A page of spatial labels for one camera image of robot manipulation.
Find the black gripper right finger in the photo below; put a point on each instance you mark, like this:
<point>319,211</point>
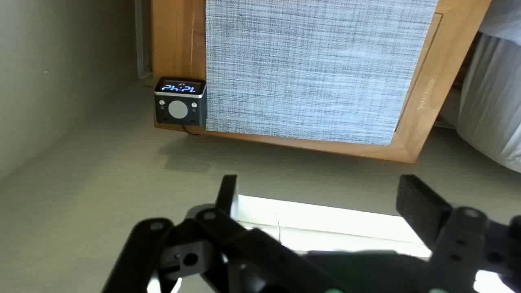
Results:
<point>465,245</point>

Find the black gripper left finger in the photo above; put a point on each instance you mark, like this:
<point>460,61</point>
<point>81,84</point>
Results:
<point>179,255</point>

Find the black digital alarm clock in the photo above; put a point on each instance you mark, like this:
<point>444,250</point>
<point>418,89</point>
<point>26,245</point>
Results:
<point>177,108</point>

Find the wooden side table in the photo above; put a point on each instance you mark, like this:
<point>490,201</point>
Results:
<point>416,125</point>

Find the white bedding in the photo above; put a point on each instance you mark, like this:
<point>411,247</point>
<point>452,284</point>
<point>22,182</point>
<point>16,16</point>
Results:
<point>493,108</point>

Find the white window sill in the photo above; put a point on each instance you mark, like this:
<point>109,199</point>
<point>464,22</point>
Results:
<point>325,222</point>

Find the gray woven placemat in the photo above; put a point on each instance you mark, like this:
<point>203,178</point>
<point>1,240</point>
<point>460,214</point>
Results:
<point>314,71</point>

